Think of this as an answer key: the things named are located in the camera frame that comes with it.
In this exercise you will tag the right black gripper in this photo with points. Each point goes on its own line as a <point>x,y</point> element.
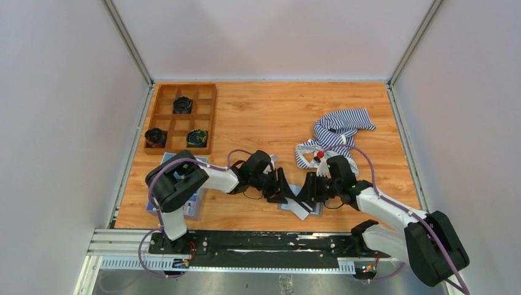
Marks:
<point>309,193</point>

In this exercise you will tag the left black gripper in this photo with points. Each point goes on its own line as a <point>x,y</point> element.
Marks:
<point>275,193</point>

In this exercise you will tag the grey card holder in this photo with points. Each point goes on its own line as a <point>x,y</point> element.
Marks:
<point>315,210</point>

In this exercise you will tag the silver grey credit card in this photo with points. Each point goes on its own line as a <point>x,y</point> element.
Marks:
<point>296,208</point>

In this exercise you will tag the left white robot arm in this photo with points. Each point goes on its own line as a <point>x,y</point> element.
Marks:
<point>174,182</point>

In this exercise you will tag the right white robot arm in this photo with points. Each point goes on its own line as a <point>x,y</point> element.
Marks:
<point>427,242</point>

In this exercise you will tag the striped blue white cloth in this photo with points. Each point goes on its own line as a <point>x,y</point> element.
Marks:
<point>333,135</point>

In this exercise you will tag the light blue box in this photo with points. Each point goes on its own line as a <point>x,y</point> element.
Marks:
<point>191,208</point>

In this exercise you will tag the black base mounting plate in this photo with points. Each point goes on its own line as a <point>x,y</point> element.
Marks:
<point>262,250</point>

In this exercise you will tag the blue green rolled belt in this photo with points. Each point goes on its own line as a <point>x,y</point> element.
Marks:
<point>197,138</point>

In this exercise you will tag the wooden compartment tray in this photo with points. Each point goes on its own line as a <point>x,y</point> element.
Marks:
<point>178,126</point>

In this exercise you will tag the black rolled belt top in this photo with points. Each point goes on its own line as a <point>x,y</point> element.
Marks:
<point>183,105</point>

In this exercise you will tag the black rolled belt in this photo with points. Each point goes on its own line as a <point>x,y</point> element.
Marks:
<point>155,138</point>
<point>183,105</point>

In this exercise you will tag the black rolled belt left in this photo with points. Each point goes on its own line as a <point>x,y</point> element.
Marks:
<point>155,138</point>

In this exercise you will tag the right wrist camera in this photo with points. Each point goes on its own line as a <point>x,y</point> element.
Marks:
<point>323,169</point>

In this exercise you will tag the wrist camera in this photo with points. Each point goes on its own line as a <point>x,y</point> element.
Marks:
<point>323,169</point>
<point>274,159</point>

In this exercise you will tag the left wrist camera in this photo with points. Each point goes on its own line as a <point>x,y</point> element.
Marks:
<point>274,159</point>

